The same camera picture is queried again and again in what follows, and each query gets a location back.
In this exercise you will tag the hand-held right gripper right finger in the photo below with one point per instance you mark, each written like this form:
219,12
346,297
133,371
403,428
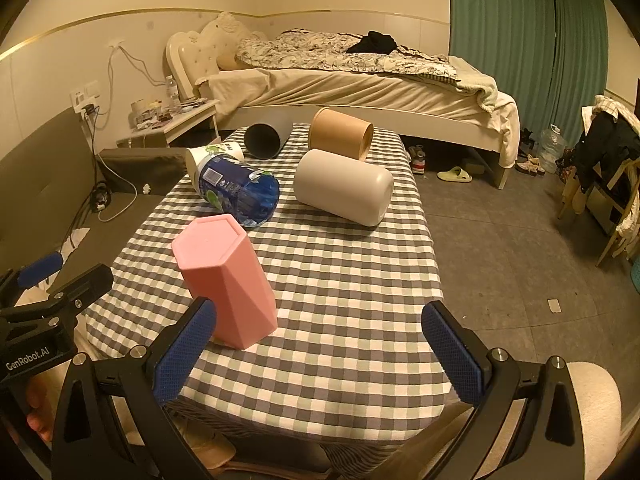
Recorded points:
452,355

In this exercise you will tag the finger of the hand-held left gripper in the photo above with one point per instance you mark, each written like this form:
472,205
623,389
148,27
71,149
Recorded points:
41,267
82,285

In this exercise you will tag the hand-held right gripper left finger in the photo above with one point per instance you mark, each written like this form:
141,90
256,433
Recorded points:
181,357

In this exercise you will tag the pink faceted cup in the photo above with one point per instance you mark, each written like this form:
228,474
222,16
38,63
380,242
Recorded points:
225,280

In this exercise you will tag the blue and white printed cup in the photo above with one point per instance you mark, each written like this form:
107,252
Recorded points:
240,192

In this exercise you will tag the large white cup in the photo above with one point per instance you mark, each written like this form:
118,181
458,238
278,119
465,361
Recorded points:
340,185

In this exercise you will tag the dark grey cup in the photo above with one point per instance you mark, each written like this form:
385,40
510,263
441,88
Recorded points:
265,141

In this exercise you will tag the brown paper cup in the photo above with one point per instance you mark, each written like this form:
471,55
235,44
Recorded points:
335,132

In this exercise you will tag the person's left hand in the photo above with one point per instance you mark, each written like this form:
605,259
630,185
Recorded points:
37,412

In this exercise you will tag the grey sofa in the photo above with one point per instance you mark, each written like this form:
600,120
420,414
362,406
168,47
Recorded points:
45,185

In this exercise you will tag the tan shoe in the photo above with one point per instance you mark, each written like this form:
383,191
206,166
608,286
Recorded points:
210,447

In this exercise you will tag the paper scrap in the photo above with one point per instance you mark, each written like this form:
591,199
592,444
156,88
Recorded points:
555,306

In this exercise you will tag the checkered tablecloth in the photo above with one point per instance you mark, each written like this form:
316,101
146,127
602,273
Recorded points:
330,310

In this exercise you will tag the beige round stool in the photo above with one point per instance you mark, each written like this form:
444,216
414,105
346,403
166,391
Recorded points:
597,410

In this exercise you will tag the green slipper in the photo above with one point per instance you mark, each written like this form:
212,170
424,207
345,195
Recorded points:
454,175

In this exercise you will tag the white nightstand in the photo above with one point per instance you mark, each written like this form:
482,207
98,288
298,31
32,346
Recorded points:
175,127

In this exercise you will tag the light shoes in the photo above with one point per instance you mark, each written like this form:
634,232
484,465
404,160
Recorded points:
530,165

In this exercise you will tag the wooden chair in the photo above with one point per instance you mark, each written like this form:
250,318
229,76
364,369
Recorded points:
615,220

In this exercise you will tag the clear water bottle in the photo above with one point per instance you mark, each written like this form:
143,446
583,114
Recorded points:
171,92

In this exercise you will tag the large water jug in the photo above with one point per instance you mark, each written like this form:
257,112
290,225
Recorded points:
551,147

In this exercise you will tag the dark jacket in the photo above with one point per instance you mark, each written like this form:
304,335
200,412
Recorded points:
607,147

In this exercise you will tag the tan pillow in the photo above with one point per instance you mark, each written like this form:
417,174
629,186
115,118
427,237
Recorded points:
227,62

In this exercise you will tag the white bed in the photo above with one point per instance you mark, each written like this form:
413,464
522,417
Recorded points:
350,105

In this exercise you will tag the pale green towel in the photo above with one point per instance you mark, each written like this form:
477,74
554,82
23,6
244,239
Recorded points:
480,85

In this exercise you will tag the plaid cloth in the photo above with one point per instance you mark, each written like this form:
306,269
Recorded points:
611,106

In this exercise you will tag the black clothing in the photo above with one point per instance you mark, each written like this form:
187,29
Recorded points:
372,42

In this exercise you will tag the green curtain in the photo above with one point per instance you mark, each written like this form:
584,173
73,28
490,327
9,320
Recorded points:
500,35

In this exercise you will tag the floral patterned blanket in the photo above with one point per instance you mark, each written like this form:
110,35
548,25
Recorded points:
320,52

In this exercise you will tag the wall power outlet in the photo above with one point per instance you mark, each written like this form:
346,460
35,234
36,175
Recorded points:
86,97

